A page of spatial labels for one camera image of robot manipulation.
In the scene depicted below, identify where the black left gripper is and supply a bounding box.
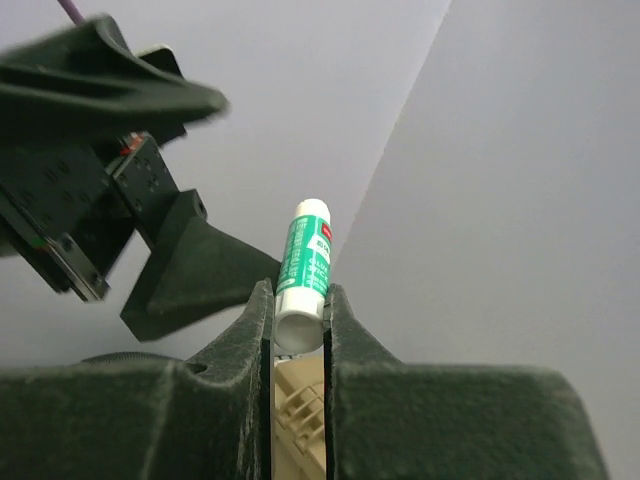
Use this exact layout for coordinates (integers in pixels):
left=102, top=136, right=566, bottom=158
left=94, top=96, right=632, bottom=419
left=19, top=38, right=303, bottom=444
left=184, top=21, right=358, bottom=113
left=1, top=14, right=280, bottom=342

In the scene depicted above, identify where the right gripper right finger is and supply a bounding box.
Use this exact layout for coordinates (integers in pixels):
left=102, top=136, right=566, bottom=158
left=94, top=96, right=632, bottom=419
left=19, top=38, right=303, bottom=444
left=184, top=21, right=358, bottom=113
left=324, top=285, right=609, bottom=479

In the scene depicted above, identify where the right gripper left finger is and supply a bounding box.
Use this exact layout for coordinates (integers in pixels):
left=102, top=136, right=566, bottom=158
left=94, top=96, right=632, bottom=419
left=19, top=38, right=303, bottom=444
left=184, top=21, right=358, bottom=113
left=1, top=280, right=274, bottom=479

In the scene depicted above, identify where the white green glue stick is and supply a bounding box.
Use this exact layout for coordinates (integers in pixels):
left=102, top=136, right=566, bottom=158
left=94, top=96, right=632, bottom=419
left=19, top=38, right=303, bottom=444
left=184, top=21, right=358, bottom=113
left=274, top=199, right=332, bottom=354

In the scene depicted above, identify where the tan plastic toolbox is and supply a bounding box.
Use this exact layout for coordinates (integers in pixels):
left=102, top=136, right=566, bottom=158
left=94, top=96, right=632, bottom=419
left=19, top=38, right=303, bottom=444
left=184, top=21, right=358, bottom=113
left=273, top=356, right=327, bottom=480

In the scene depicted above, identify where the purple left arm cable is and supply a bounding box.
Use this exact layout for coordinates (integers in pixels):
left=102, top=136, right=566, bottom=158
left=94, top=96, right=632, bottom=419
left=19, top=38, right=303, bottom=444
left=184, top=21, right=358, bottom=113
left=55, top=0, right=87, bottom=25

